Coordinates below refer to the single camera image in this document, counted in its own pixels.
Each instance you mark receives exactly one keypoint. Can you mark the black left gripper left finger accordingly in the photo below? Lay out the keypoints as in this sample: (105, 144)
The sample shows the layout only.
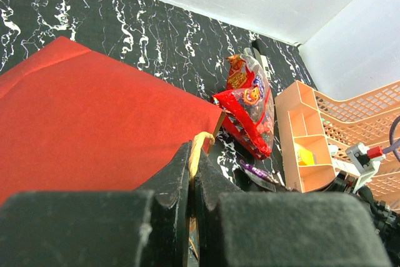
(147, 226)

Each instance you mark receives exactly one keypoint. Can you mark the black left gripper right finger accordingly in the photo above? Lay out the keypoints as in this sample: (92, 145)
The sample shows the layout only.
(238, 228)

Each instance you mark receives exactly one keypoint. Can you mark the purple candy packet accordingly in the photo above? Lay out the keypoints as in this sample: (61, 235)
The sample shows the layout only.
(263, 179)

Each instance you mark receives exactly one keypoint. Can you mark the red cookie snack bag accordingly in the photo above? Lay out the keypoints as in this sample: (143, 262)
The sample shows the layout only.
(248, 105)

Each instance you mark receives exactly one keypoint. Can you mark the red brown paper bag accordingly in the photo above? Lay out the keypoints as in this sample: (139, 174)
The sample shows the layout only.
(76, 120)

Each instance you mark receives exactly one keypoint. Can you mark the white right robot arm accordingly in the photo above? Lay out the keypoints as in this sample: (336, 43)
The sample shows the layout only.
(385, 220)

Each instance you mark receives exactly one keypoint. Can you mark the yellow item in organizer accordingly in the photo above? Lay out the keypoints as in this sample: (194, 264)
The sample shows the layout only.
(304, 157)

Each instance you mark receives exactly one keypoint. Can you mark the peach plastic file organizer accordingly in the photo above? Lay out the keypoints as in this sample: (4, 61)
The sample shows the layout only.
(327, 127)

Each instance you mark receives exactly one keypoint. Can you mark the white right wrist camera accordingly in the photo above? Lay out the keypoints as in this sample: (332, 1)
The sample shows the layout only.
(362, 164)

